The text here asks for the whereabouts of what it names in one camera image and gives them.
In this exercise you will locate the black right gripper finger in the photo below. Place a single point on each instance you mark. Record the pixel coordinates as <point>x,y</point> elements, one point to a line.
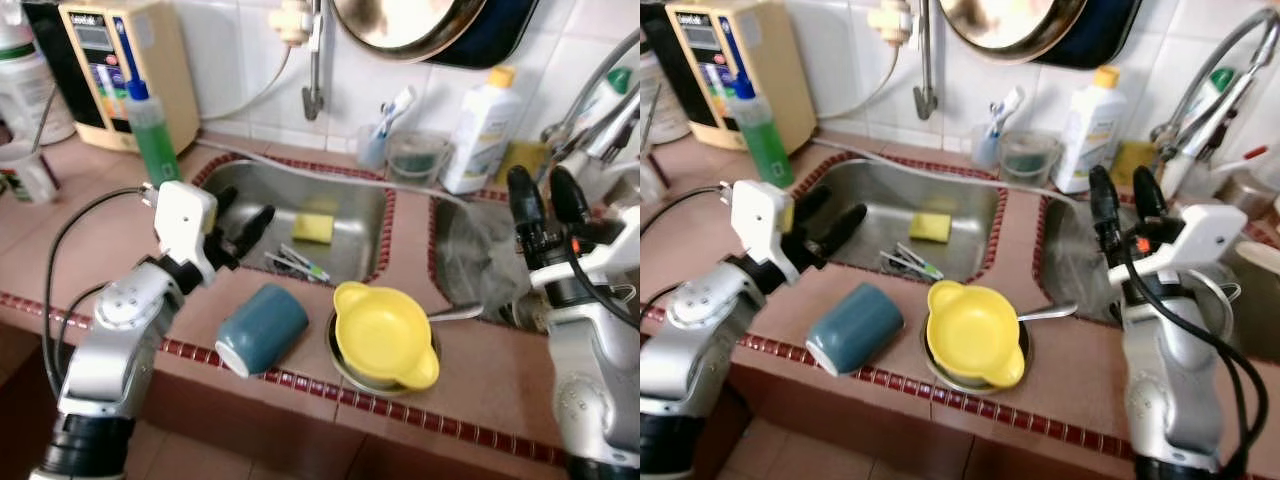
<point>527,200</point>
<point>570,198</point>
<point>1151,198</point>
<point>1105,200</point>

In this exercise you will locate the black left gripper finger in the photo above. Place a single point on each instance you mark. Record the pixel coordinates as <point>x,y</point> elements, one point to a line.
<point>255,230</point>
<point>843,230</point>
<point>228,205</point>
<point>815,205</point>

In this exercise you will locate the green white toothbrush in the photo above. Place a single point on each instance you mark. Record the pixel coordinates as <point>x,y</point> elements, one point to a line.
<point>925,263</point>
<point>310,265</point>

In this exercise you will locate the blue mug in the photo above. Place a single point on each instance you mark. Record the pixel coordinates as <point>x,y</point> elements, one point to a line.
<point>855,325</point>
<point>265,325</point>

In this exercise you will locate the steel spoon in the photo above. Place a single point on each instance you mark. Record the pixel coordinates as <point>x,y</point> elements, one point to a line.
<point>455,313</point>
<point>1050,312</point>

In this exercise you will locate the yellow plastic bowl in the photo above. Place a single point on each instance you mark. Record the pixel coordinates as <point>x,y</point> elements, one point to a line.
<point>385,335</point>
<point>975,335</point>

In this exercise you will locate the steel bowl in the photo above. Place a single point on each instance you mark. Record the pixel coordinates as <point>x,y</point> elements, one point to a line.
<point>940,379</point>
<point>350,379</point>

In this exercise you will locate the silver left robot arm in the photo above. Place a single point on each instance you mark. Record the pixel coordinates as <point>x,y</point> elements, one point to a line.
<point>690,350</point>
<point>110,350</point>

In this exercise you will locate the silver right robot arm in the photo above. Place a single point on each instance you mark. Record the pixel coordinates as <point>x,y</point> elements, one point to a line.
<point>1170,380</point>
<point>590,380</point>

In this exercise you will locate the steel sink basin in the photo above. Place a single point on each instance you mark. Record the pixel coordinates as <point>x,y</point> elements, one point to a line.
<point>1065,262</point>
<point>460,262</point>
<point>280,200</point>
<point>890,195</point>

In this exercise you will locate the dull yellow sponge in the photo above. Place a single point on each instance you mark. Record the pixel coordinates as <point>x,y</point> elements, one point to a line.
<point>1135,155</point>
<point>520,152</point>

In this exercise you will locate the steel utensil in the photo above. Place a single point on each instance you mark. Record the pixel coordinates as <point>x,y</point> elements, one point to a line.
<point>900,264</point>
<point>285,265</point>

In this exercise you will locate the bright yellow sponge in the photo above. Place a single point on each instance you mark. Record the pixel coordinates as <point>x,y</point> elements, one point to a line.
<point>930,227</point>
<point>313,228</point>

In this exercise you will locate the clear plastic bag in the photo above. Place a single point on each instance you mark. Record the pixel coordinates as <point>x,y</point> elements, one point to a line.
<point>1075,250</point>
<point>480,270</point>

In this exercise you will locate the white bottle yellow cap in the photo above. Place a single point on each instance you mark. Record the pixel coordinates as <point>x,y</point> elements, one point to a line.
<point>1090,140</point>
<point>480,140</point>

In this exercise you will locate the chrome gooseneck faucet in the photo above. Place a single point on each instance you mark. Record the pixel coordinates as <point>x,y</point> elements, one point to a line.
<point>1215,115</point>
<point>600,130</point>

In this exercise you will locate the green dish soap bottle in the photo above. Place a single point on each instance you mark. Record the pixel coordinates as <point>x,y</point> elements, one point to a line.
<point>765,150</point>
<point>155,150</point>

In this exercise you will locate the clear plastic tub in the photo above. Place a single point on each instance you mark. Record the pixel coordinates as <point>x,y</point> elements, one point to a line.
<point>1030,158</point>
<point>418,158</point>

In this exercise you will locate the white red-tipped utensil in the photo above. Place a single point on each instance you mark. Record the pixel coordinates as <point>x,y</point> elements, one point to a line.
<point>1245,158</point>

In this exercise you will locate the cream spatula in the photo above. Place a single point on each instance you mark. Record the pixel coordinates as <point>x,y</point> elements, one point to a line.
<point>1260,258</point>

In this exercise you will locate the clear toothbrush cup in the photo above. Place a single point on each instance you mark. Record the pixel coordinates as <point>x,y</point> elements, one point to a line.
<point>372,148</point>
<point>987,148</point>

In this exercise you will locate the white plastic jug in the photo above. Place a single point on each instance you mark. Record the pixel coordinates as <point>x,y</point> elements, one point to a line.
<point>665,110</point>
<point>25,95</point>

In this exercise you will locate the beige water ionizer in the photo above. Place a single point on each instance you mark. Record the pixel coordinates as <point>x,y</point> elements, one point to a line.
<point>790,70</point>
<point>170,80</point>

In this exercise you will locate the dark blue pan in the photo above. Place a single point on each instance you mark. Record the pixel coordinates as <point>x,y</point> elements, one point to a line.
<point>1110,40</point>
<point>510,40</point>

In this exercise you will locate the steel wok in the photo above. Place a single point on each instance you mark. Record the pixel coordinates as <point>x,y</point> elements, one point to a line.
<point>1010,25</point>
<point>400,25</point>

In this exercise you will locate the white printed mug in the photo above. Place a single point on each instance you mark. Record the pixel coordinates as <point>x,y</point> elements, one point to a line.
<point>30,175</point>

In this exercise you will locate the thin metal stirrer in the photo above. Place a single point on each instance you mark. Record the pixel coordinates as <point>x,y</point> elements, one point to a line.
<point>44,118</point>

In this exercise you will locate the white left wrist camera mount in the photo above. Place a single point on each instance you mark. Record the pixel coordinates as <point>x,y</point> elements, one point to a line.
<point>760,220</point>
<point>185,220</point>

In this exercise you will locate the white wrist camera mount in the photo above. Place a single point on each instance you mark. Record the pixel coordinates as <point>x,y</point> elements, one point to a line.
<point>760,220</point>
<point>1205,232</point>
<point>600,250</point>
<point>185,220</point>

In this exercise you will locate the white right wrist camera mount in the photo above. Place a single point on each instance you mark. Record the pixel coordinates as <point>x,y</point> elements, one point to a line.
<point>600,250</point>
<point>1205,232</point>

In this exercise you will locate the steel wall tap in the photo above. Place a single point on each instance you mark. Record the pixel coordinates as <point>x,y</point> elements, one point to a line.
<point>925,100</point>
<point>313,100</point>

